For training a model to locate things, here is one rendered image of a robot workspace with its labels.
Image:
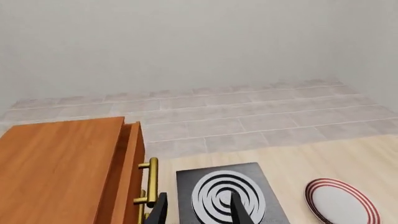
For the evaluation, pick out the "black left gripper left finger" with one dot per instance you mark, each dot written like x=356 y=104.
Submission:
x=158 y=212

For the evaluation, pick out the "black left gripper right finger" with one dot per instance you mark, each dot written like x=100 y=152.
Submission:
x=238 y=213

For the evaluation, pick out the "flat black stove plate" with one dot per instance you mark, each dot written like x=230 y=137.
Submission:
x=267 y=186

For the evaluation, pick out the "wooden cabinet drawer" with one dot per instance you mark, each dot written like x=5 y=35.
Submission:
x=124 y=172

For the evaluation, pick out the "white plate with red rings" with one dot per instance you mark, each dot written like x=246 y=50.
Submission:
x=335 y=205

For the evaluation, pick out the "wooden cabinet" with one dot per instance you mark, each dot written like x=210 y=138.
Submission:
x=56 y=172

